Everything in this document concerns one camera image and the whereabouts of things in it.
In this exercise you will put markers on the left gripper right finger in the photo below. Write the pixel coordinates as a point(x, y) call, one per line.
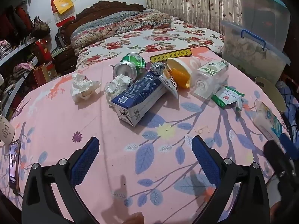
point(240, 195)

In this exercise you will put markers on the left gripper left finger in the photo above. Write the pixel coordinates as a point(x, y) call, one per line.
point(39, 203)

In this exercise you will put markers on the green wet wipes packet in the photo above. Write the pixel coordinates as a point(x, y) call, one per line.
point(227, 96)

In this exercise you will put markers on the clear plastic floral bottle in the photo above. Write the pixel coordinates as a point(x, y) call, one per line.
point(206, 80)

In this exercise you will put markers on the white paper wrapper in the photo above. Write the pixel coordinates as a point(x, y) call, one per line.
point(82, 88)

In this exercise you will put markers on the blue white milk carton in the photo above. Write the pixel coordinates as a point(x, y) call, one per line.
point(134, 102)

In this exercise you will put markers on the pink paper noodle cup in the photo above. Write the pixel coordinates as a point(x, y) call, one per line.
point(182, 68)

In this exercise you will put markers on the white tissue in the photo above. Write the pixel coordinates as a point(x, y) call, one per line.
point(116, 86)

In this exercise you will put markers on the yellow spice box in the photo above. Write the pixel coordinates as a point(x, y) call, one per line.
point(169, 55)

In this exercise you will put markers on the foil snack wrapper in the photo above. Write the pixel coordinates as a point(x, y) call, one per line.
point(161, 70)

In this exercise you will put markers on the crushed green soda can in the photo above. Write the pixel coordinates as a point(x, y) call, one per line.
point(132, 65)

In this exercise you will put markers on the smartphone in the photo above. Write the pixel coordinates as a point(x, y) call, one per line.
point(13, 165)

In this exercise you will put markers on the blue clothes pile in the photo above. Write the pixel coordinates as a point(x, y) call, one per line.
point(289, 92)

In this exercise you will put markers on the white mug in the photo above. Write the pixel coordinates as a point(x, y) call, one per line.
point(7, 131)

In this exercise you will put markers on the pink floral blanket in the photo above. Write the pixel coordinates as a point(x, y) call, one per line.
point(149, 168)

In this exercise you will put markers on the clear storage box teal lid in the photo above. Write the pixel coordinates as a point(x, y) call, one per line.
point(268, 19)

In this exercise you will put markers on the white red floral bedsheet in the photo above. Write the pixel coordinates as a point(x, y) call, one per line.
point(178, 36)

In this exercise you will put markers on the cluttered shelf unit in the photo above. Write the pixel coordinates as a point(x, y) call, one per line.
point(18, 35)

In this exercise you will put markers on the beige leaf pattern curtain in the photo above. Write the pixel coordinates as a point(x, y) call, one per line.
point(202, 13)

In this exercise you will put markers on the folded patterned quilt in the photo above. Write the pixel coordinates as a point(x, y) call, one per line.
point(117, 23)

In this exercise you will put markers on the dark wooden headboard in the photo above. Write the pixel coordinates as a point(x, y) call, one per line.
point(98, 10)

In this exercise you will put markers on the clear storage box blue handle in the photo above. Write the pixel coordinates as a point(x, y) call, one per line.
point(251, 54)

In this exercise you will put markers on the red yellow wall calendar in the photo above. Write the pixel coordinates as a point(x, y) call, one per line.
point(63, 11)

